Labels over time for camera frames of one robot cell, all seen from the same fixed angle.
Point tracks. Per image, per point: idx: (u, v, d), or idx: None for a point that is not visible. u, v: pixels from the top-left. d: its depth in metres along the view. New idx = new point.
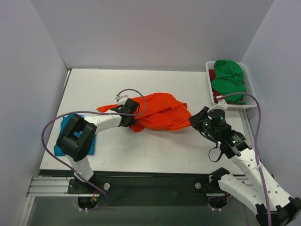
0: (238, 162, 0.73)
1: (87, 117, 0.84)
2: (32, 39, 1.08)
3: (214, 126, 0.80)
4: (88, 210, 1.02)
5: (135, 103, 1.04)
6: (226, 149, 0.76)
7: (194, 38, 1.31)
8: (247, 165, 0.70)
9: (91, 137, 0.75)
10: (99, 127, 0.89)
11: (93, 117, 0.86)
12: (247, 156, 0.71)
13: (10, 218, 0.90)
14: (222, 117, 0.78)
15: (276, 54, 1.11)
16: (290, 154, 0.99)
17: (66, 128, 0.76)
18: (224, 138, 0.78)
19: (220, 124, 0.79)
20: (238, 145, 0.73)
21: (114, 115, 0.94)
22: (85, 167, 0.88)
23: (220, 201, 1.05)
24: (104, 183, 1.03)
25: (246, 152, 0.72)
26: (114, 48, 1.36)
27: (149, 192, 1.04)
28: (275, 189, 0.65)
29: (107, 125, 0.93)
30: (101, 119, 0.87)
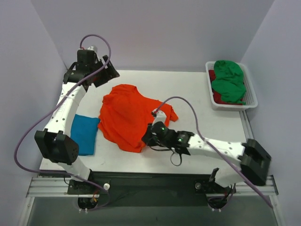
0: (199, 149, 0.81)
1: (49, 126, 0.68)
2: (32, 40, 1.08)
3: (162, 138, 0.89)
4: (88, 210, 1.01)
5: (88, 53, 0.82)
6: (180, 149, 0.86)
7: (194, 39, 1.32)
8: (198, 147, 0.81)
9: (68, 143, 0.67)
10: (70, 119, 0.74)
11: (55, 119, 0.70)
12: (194, 141, 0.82)
13: (10, 218, 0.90)
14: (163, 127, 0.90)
15: (276, 54, 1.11)
16: (289, 155, 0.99)
17: (39, 147, 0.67)
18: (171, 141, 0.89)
19: (164, 133, 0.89)
20: (185, 140, 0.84)
21: (72, 93, 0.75)
22: (80, 169, 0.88)
23: (220, 202, 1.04)
24: (104, 184, 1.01)
25: (192, 139, 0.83)
26: (114, 49, 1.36)
27: (148, 192, 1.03)
28: (228, 149, 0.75)
29: (75, 109, 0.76)
30: (64, 114, 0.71)
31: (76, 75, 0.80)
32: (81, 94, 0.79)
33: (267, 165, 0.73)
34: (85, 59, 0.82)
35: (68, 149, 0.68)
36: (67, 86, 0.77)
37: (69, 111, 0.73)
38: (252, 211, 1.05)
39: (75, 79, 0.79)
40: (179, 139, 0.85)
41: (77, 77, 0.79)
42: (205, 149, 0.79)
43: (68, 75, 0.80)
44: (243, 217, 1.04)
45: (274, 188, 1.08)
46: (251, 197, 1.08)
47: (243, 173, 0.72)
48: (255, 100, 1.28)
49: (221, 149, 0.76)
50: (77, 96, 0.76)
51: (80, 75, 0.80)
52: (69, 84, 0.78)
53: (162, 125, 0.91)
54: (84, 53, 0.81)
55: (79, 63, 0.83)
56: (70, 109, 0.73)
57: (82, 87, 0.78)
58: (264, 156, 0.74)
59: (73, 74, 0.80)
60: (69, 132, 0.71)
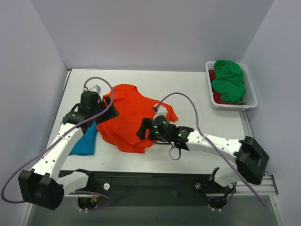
0: (197, 146, 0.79)
1: (38, 167, 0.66)
2: (32, 40, 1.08)
3: (162, 132, 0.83)
4: (88, 210, 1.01)
5: (91, 95, 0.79)
6: (180, 143, 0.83)
7: (194, 39, 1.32)
8: (197, 142, 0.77)
9: (53, 189, 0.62)
10: (60, 162, 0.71)
11: (45, 160, 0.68)
12: (194, 137, 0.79)
13: (9, 218, 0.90)
14: (164, 121, 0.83)
15: (276, 54, 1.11)
16: (289, 155, 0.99)
17: (21, 189, 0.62)
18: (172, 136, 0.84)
19: (165, 126, 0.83)
20: (185, 134, 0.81)
21: (68, 134, 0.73)
22: (74, 187, 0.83)
23: (220, 201, 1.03)
24: (103, 184, 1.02)
25: (192, 135, 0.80)
26: (114, 49, 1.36)
27: (148, 192, 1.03)
28: (225, 145, 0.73)
29: (68, 149, 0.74)
30: (55, 156, 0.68)
31: (77, 117, 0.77)
32: (77, 136, 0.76)
33: (264, 164, 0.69)
34: (89, 101, 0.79)
35: (52, 195, 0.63)
36: (66, 127, 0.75)
37: (62, 153, 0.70)
38: (252, 211, 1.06)
39: (74, 121, 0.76)
40: (179, 135, 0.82)
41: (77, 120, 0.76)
42: (204, 144, 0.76)
43: (69, 115, 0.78)
44: (243, 217, 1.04)
45: (274, 188, 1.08)
46: (251, 197, 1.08)
47: (241, 171, 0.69)
48: (255, 100, 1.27)
49: (218, 145, 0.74)
50: (73, 137, 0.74)
51: (81, 117, 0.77)
52: (67, 125, 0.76)
53: (163, 119, 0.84)
54: (87, 96, 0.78)
55: (82, 104, 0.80)
56: (63, 151, 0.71)
57: (80, 130, 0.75)
58: (261, 153, 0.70)
59: (74, 116, 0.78)
60: (55, 175, 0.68)
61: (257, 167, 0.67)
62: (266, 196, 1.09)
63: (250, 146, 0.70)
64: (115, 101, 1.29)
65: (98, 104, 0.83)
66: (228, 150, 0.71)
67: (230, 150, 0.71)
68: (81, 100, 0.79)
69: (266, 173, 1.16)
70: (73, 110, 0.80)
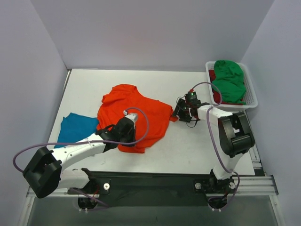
0: (202, 116, 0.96)
1: (56, 150, 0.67)
2: (32, 40, 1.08)
3: (188, 100, 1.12)
4: (88, 210, 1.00)
5: (127, 124, 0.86)
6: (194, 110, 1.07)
7: (193, 39, 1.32)
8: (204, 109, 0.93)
9: (55, 177, 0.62)
10: (74, 160, 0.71)
11: (65, 149, 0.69)
12: (204, 107, 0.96)
13: (9, 218, 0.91)
14: (192, 93, 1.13)
15: (276, 54, 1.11)
16: (289, 155, 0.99)
17: (30, 161, 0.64)
18: (193, 105, 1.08)
19: (192, 97, 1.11)
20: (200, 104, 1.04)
21: (94, 143, 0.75)
22: (70, 183, 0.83)
23: (220, 201, 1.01)
24: (103, 184, 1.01)
25: (204, 106, 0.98)
26: (114, 49, 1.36)
27: (148, 192, 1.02)
28: (219, 113, 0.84)
29: (85, 155, 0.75)
30: (74, 152, 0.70)
31: (108, 136, 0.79)
32: (95, 150, 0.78)
33: (244, 141, 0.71)
34: (122, 127, 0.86)
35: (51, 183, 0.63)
36: (92, 136, 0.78)
37: (79, 155, 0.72)
38: (252, 211, 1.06)
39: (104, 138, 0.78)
40: (197, 104, 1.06)
41: (108, 136, 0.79)
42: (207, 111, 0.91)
43: (103, 131, 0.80)
44: (243, 216, 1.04)
45: (274, 188, 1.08)
46: (251, 197, 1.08)
47: (219, 135, 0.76)
48: (255, 100, 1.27)
49: (215, 113, 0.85)
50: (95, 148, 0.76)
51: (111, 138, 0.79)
52: (95, 136, 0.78)
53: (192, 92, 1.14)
54: (124, 123, 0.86)
55: (116, 127, 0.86)
56: (81, 154, 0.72)
57: (100, 146, 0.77)
58: (245, 131, 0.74)
59: (106, 133, 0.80)
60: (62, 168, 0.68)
61: (233, 136, 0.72)
62: (266, 197, 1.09)
63: (239, 120, 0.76)
64: (115, 101, 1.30)
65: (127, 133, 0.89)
66: (217, 114, 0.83)
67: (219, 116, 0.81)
68: (118, 124, 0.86)
69: (266, 173, 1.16)
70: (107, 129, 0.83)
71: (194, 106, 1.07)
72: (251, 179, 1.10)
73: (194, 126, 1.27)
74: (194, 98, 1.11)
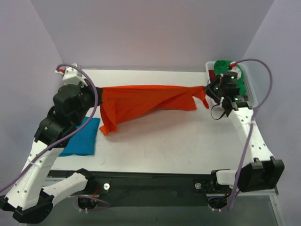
0: (234, 116, 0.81)
1: (11, 197, 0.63)
2: (32, 40, 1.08)
3: (224, 84, 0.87)
4: (88, 210, 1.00)
5: (65, 101, 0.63)
6: (227, 104, 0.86)
7: (194, 39, 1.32)
8: (240, 120, 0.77)
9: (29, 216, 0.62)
10: (38, 186, 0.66)
11: (17, 189, 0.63)
12: (244, 113, 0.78)
13: (8, 218, 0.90)
14: (233, 76, 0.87)
15: (276, 54, 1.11)
16: (289, 155, 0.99)
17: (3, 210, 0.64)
18: (229, 95, 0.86)
19: (230, 82, 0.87)
20: (239, 103, 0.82)
21: (41, 158, 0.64)
22: (69, 191, 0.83)
23: (220, 202, 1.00)
24: (103, 184, 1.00)
25: (244, 110, 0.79)
26: (114, 49, 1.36)
27: (148, 192, 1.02)
28: (257, 146, 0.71)
29: (43, 172, 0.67)
30: (27, 186, 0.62)
31: (51, 130, 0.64)
32: (52, 156, 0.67)
33: (260, 186, 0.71)
34: (62, 107, 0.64)
35: (35, 216, 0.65)
36: (36, 146, 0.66)
37: (35, 181, 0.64)
38: (252, 210, 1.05)
39: (49, 136, 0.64)
40: (235, 99, 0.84)
41: (53, 134, 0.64)
42: (244, 126, 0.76)
43: (41, 129, 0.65)
44: (243, 216, 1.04)
45: (274, 188, 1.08)
46: (251, 198, 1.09)
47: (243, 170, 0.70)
48: (255, 100, 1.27)
49: (252, 141, 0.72)
50: (47, 159, 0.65)
51: (56, 128, 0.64)
52: (38, 143, 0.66)
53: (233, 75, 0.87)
54: (59, 102, 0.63)
55: (57, 110, 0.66)
56: (36, 179, 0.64)
57: (54, 150, 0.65)
58: (271, 181, 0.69)
59: (47, 129, 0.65)
60: (35, 200, 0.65)
61: (254, 183, 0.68)
62: (266, 196, 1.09)
63: (272, 170, 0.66)
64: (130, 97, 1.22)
65: (76, 106, 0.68)
66: (254, 151, 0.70)
67: (255, 154, 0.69)
68: (55, 104, 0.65)
69: None
70: (46, 120, 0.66)
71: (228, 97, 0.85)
72: None
73: (193, 124, 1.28)
74: (233, 84, 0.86)
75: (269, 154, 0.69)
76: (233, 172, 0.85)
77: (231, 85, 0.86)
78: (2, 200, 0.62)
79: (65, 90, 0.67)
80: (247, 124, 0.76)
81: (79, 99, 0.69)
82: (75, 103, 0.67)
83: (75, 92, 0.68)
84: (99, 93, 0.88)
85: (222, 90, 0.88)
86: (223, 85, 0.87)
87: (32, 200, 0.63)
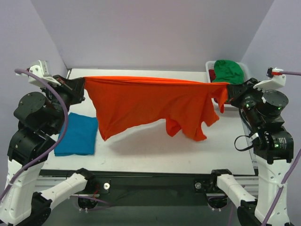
0: (263, 165, 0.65)
1: (1, 214, 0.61)
2: (32, 39, 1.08)
3: (263, 113, 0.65)
4: (88, 209, 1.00)
5: (28, 115, 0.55)
6: (258, 143, 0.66)
7: (194, 39, 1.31)
8: (269, 173, 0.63)
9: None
10: (25, 203, 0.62)
11: (4, 208, 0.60)
12: (277, 168, 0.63)
13: None
14: (280, 107, 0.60)
15: (276, 53, 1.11)
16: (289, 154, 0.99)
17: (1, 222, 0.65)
18: (267, 131, 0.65)
19: (273, 114, 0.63)
20: (277, 150, 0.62)
21: (19, 178, 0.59)
22: (69, 193, 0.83)
23: (220, 201, 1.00)
24: (103, 183, 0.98)
25: (280, 163, 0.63)
26: (114, 48, 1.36)
27: (149, 192, 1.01)
28: (278, 210, 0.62)
29: (27, 189, 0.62)
30: (11, 205, 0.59)
31: (22, 148, 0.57)
32: (32, 172, 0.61)
33: None
34: (26, 123, 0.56)
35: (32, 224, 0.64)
36: (12, 166, 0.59)
37: (20, 199, 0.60)
38: None
39: (22, 155, 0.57)
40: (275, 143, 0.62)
41: (26, 153, 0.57)
42: (271, 185, 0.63)
43: (12, 147, 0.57)
44: None
45: None
46: None
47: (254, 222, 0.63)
48: None
49: (276, 206, 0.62)
50: (26, 177, 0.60)
51: (27, 146, 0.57)
52: (13, 163, 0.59)
53: (281, 104, 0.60)
54: (22, 117, 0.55)
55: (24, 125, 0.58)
56: (21, 197, 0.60)
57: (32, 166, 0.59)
58: None
59: (18, 147, 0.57)
60: (28, 212, 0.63)
61: None
62: None
63: None
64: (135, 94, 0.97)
65: (46, 116, 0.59)
66: (272, 217, 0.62)
67: (272, 220, 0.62)
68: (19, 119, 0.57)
69: None
70: (16, 135, 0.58)
71: (265, 137, 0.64)
72: (251, 179, 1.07)
73: None
74: (275, 117, 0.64)
75: (286, 220, 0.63)
76: (240, 197, 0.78)
77: (270, 116, 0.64)
78: None
79: (27, 101, 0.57)
80: (275, 184, 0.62)
81: (45, 110, 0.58)
82: (42, 115, 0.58)
83: (39, 105, 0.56)
84: (78, 87, 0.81)
85: (259, 117, 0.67)
86: (260, 113, 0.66)
87: (24, 214, 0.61)
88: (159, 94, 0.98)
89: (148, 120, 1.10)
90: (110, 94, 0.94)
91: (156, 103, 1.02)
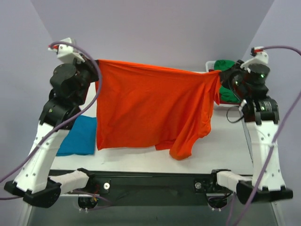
0: (253, 130, 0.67)
1: (19, 182, 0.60)
2: (32, 39, 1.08)
3: (250, 82, 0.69)
4: (88, 209, 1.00)
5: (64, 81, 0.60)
6: (248, 111, 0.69)
7: (194, 39, 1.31)
8: (260, 136, 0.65)
9: (40, 199, 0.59)
10: (45, 171, 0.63)
11: (26, 173, 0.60)
12: (266, 129, 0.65)
13: (9, 218, 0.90)
14: (263, 74, 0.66)
15: (276, 53, 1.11)
16: (289, 154, 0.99)
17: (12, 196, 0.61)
18: (254, 99, 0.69)
19: (258, 82, 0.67)
20: (264, 113, 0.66)
21: (47, 141, 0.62)
22: (72, 186, 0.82)
23: (220, 201, 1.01)
24: (103, 183, 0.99)
25: (268, 125, 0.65)
26: (114, 48, 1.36)
27: (149, 192, 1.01)
28: (271, 172, 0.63)
29: (51, 156, 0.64)
30: (35, 169, 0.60)
31: (55, 112, 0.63)
32: (60, 137, 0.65)
33: None
34: (59, 89, 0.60)
35: (45, 201, 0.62)
36: (42, 129, 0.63)
37: (43, 164, 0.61)
38: (252, 210, 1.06)
39: (54, 119, 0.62)
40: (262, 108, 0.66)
41: (58, 117, 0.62)
42: (263, 147, 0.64)
43: (46, 112, 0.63)
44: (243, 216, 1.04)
45: None
46: None
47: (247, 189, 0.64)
48: None
49: (268, 167, 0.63)
50: (53, 142, 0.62)
51: (60, 112, 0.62)
52: (44, 127, 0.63)
53: (264, 71, 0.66)
54: (59, 84, 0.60)
55: (57, 93, 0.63)
56: (44, 161, 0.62)
57: (61, 131, 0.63)
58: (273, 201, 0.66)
59: (51, 111, 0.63)
60: (43, 186, 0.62)
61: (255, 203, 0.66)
62: None
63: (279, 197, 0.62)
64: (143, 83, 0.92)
65: (77, 84, 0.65)
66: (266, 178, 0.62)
67: (266, 182, 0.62)
68: (54, 88, 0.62)
69: None
70: (50, 102, 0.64)
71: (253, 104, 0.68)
72: None
73: None
74: (260, 84, 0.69)
75: (281, 182, 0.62)
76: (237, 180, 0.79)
77: (256, 84, 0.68)
78: (11, 185, 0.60)
79: (60, 70, 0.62)
80: (266, 145, 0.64)
81: (76, 78, 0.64)
82: (74, 83, 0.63)
83: (71, 72, 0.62)
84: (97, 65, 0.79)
85: (246, 88, 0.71)
86: (248, 84, 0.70)
87: (41, 184, 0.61)
88: (168, 85, 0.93)
89: (153, 117, 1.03)
90: (119, 76, 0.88)
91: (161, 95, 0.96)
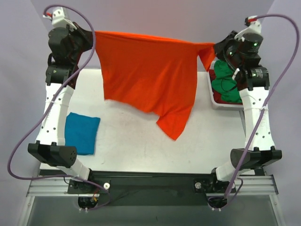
0: (245, 97, 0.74)
1: (41, 139, 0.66)
2: (32, 38, 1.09)
3: (243, 51, 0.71)
4: (88, 209, 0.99)
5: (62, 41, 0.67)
6: (241, 77, 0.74)
7: (194, 38, 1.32)
8: (251, 102, 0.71)
9: (64, 150, 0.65)
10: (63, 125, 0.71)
11: (46, 129, 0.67)
12: (258, 95, 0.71)
13: (9, 217, 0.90)
14: (256, 43, 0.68)
15: (275, 52, 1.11)
16: (289, 153, 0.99)
17: (35, 157, 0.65)
18: (246, 68, 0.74)
19: (252, 51, 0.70)
20: (256, 79, 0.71)
21: (59, 96, 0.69)
22: (78, 169, 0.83)
23: (220, 201, 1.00)
24: (103, 184, 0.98)
25: (259, 91, 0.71)
26: None
27: (149, 192, 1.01)
28: (261, 134, 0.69)
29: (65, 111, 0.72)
30: (55, 124, 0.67)
31: (59, 72, 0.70)
32: (68, 95, 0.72)
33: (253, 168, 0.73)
34: (58, 49, 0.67)
35: (67, 155, 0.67)
36: (51, 89, 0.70)
37: (60, 118, 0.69)
38: (252, 210, 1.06)
39: (59, 78, 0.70)
40: (253, 74, 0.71)
41: (62, 75, 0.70)
42: (254, 110, 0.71)
43: (51, 73, 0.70)
44: (243, 216, 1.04)
45: (274, 188, 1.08)
46: (251, 197, 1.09)
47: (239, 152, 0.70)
48: None
49: (258, 130, 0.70)
50: (65, 97, 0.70)
51: (63, 72, 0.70)
52: (52, 87, 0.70)
53: (257, 39, 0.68)
54: (57, 44, 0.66)
55: (56, 55, 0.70)
56: (60, 116, 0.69)
57: (68, 88, 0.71)
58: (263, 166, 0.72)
59: (56, 72, 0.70)
60: (63, 140, 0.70)
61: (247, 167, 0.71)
62: (266, 196, 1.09)
63: (269, 159, 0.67)
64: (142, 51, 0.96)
65: (72, 45, 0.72)
66: (257, 139, 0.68)
67: (257, 142, 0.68)
68: (52, 50, 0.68)
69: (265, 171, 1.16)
70: (51, 66, 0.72)
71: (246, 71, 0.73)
72: (251, 179, 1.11)
73: (193, 124, 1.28)
74: (254, 53, 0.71)
75: (271, 143, 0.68)
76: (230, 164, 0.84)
77: (249, 54, 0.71)
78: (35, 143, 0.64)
79: (54, 34, 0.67)
80: (257, 109, 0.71)
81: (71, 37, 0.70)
82: (70, 42, 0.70)
83: (66, 33, 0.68)
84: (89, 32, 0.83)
85: (240, 58, 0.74)
86: (241, 52, 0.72)
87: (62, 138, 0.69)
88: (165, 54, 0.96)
89: (152, 81, 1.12)
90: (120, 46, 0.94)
91: (162, 62, 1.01)
